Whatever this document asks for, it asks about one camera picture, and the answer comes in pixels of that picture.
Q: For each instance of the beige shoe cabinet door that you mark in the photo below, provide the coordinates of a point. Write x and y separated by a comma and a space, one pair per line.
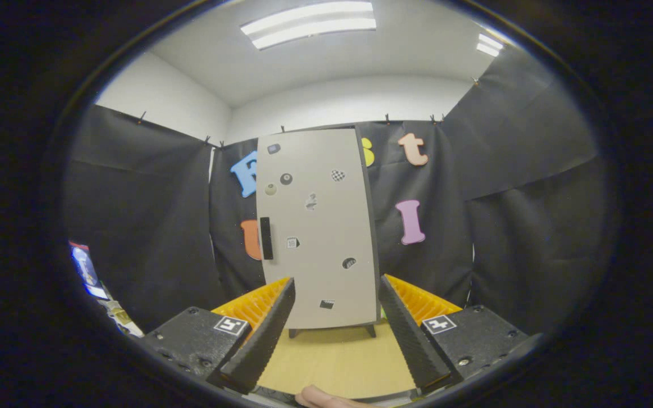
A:
321, 255

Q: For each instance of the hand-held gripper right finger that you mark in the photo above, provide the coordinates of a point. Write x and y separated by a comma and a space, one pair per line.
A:
411, 340

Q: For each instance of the black backdrop cloth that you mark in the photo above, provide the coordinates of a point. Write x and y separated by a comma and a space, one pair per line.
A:
145, 226

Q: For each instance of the grey shoe cabinet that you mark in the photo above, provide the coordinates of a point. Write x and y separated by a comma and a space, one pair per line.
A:
370, 330

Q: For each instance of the small ceiling light panel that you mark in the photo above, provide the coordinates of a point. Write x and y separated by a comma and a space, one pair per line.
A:
490, 45

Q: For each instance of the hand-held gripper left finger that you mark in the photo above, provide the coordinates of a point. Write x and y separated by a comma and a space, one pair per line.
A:
264, 343

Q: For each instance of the long ceiling light panel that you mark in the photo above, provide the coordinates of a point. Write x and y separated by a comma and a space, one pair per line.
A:
309, 25

